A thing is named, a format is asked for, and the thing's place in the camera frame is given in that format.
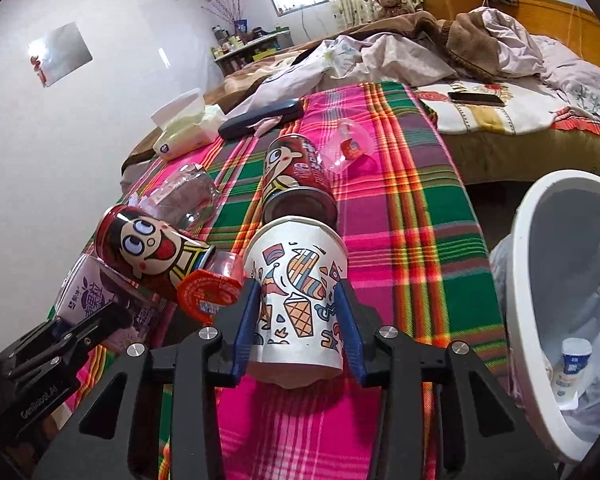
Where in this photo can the purple yogurt carton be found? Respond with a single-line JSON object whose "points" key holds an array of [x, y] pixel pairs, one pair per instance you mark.
{"points": [[87, 295]]}

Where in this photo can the red cartoon drink can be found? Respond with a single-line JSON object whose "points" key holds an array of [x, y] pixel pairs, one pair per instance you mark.
{"points": [[290, 170], [145, 245]]}

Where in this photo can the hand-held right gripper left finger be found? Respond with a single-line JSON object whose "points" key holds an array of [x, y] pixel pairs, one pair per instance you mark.
{"points": [[242, 332]]}

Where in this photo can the floral pillow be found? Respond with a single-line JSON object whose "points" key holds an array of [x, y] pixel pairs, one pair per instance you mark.
{"points": [[580, 75]]}

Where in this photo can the white trash bin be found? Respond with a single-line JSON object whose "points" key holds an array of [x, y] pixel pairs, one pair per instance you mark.
{"points": [[522, 270]]}

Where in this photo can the clear plastic bin liner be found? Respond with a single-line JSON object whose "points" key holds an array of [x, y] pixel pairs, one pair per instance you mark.
{"points": [[595, 310]]}

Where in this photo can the clear plastic cup red label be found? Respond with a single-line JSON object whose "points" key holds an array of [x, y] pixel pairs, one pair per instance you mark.
{"points": [[350, 147]]}

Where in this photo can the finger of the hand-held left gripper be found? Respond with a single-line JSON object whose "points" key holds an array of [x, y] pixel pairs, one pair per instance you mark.
{"points": [[105, 317], [45, 330]]}

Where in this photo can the silver wall sheet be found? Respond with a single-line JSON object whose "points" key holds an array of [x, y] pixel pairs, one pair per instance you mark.
{"points": [[60, 52]]}

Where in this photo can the wooden headboard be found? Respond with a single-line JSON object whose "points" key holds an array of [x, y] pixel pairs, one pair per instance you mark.
{"points": [[555, 15]]}

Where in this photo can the cluttered white shelf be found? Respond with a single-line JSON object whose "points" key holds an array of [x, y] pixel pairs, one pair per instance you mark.
{"points": [[250, 50]]}

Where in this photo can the black glasses case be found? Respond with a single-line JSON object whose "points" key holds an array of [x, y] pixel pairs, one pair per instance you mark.
{"points": [[250, 120]]}

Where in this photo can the brown fleece blanket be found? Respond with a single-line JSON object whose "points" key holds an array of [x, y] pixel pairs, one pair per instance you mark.
{"points": [[415, 25]]}

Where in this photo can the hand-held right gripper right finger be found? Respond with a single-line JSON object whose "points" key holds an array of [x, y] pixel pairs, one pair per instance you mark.
{"points": [[352, 332]]}

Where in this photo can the clear plastic bottle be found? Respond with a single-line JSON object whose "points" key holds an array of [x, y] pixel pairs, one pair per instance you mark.
{"points": [[185, 200]]}

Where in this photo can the rose printed bed sheet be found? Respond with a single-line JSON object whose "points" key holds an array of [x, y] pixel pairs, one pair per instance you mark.
{"points": [[530, 110]]}

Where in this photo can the brown teddy bear red hat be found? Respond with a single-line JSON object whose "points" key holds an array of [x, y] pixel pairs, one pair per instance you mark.
{"points": [[392, 2]]}

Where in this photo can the black smartphone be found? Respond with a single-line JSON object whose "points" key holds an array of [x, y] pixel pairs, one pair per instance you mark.
{"points": [[475, 98]]}

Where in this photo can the white tissue pack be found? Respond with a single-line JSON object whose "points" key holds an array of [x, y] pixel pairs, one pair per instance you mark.
{"points": [[185, 135]]}

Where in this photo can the light pink quilt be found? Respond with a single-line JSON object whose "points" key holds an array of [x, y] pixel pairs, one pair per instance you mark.
{"points": [[510, 40]]}

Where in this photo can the pink green plaid blanket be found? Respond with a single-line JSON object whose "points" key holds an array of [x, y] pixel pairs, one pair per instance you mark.
{"points": [[405, 240]]}

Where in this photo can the patterned paper cup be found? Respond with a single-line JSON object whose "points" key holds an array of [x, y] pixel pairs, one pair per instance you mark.
{"points": [[300, 310]]}

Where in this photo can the small white yogurt bottle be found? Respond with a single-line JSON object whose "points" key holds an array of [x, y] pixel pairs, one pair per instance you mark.
{"points": [[575, 360]]}

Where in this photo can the jelly cup with orange lid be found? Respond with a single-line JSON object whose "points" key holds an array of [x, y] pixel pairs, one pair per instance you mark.
{"points": [[205, 290]]}

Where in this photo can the bed with yellow skirt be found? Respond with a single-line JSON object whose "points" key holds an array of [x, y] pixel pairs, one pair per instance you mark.
{"points": [[530, 155]]}

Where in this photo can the bare flower branches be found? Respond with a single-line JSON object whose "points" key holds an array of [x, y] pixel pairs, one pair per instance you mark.
{"points": [[227, 7]]}

